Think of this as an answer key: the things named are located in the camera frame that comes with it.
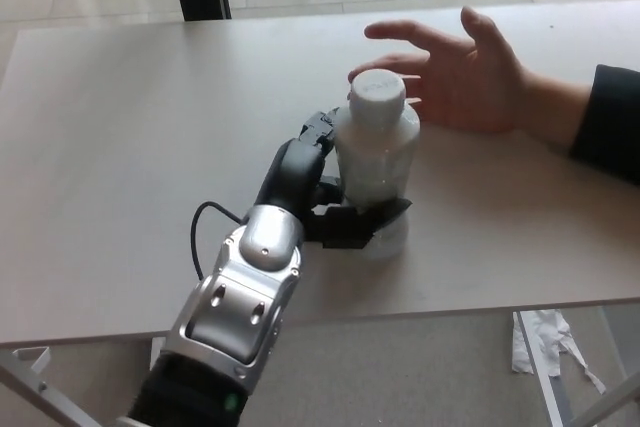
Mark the grey slanted table brace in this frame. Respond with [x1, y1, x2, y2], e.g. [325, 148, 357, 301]
[0, 350, 97, 427]
[564, 380, 640, 427]

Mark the person's black-sleeved forearm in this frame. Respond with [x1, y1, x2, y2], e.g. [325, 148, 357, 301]
[568, 63, 640, 187]

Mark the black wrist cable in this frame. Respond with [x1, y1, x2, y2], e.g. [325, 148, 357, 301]
[190, 201, 247, 281]

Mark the white table frame bar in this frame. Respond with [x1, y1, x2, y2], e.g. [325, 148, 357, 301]
[514, 311, 565, 427]

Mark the white upright table leg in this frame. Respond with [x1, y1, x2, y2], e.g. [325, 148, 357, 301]
[149, 334, 169, 374]

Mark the person's bare hand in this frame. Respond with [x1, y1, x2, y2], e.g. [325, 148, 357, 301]
[346, 5, 592, 147]

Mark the white plastic bottle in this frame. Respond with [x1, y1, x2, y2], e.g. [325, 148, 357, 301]
[333, 70, 421, 262]

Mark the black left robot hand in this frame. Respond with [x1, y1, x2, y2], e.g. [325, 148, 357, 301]
[253, 106, 414, 252]

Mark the white metal bracket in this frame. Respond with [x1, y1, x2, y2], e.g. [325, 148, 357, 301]
[11, 346, 52, 389]

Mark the white crumpled paper strip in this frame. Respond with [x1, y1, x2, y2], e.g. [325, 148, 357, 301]
[510, 310, 609, 394]

